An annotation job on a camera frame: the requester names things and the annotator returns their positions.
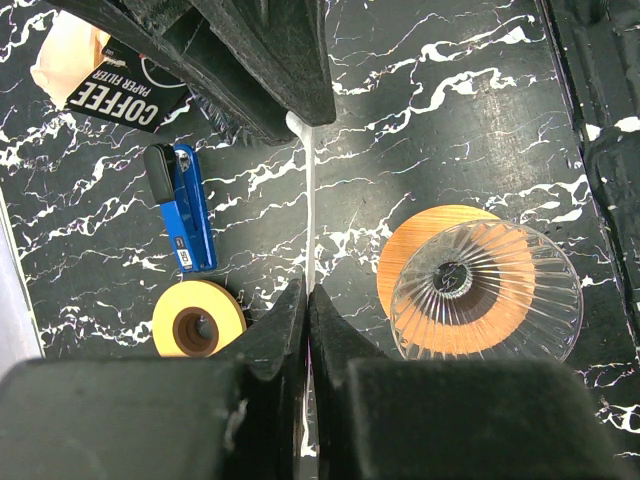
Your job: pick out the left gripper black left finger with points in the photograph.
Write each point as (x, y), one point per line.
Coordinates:
(235, 415)

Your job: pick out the clear glass dripper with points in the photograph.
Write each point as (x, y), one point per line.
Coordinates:
(487, 290)

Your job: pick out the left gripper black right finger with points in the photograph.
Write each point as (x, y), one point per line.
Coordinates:
(380, 418)

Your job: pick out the coffee filter packet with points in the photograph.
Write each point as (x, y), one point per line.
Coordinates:
(88, 71)

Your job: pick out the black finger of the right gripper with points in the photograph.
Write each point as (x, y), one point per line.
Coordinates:
(176, 36)
(282, 44)

